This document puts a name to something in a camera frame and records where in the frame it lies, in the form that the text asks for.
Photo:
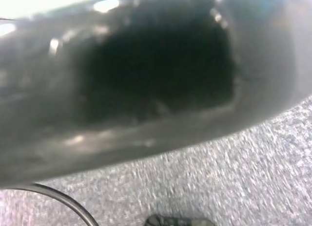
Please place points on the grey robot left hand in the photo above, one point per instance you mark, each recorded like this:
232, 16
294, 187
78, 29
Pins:
146, 73

